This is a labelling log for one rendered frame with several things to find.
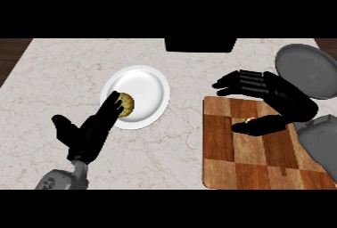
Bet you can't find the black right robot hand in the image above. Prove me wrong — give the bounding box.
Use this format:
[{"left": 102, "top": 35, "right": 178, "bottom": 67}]
[{"left": 210, "top": 69, "right": 319, "bottom": 137}]

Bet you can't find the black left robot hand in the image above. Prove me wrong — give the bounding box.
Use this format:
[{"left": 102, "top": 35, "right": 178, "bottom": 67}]
[{"left": 50, "top": 90, "right": 127, "bottom": 165}]

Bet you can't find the grey round pan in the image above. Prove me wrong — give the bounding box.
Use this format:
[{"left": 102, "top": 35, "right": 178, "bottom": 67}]
[{"left": 274, "top": 43, "right": 337, "bottom": 101}]

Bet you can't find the brown wooden cutting board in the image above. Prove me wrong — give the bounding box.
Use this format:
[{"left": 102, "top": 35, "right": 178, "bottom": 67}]
[{"left": 201, "top": 95, "right": 337, "bottom": 191}]

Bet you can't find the yellow-brown round pastry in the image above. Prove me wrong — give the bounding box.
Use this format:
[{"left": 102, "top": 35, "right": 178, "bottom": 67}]
[{"left": 115, "top": 92, "right": 136, "bottom": 118}]

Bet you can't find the white round plate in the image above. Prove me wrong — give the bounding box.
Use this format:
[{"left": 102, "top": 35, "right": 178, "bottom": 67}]
[{"left": 101, "top": 64, "right": 172, "bottom": 130}]

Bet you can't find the black appliance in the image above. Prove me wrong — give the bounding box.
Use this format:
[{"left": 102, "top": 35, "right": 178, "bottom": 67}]
[{"left": 164, "top": 37, "right": 238, "bottom": 54}]

